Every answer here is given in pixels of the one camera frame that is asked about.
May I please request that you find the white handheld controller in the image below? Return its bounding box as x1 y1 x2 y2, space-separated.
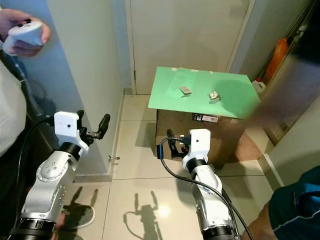
2 21 44 56

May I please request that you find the beige tag with key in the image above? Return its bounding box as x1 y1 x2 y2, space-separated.
178 85 193 97

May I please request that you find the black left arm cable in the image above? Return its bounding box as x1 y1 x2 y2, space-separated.
15 115 57 240

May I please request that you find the key bunch with white charm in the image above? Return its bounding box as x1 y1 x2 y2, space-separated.
208 90 222 104

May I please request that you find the person in teal shorts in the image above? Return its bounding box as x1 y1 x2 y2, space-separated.
254 166 320 240

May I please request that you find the wood grain door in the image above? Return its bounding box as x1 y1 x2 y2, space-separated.
262 47 320 146

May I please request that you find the person in grey hoodie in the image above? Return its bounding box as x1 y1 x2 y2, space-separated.
0 50 46 240

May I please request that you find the white bottle with red cap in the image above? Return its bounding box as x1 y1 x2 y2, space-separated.
251 77 267 96

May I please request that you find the white door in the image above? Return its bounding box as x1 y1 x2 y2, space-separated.
126 0 251 95

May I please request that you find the brown doormat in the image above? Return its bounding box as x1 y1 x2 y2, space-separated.
227 131 276 163

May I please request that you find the white hanging trinket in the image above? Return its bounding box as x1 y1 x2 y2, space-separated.
294 24 308 43

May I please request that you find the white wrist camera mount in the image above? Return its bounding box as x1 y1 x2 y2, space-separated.
184 128 212 169
54 111 87 151

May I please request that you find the orange bag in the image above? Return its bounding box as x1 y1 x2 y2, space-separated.
265 38 290 83

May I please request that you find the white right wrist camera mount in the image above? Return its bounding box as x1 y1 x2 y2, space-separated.
184 128 212 169

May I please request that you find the plain green board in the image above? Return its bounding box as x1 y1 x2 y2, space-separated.
147 66 262 121

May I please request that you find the person's bare hand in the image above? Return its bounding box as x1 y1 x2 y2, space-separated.
0 8 52 57

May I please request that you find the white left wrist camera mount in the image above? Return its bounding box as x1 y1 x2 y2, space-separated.
54 111 87 151

